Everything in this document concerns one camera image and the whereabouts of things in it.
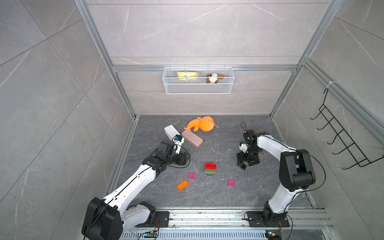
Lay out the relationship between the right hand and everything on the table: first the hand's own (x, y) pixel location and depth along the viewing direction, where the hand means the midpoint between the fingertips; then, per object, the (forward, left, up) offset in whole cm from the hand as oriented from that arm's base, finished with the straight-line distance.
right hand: (245, 163), depth 90 cm
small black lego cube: (-1, +1, -2) cm, 2 cm away
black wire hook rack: (-8, -38, +28) cm, 48 cm away
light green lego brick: (-5, +22, -2) cm, 22 cm away
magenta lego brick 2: (-7, +33, -1) cm, 34 cm away
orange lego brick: (-12, +38, -3) cm, 40 cm away
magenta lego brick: (-12, +10, -1) cm, 15 cm away
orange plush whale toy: (+30, +23, +3) cm, 38 cm away
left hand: (+2, +35, +12) cm, 38 cm away
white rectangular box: (+26, +48, +1) cm, 55 cm away
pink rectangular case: (+21, +32, -1) cm, 39 cm away
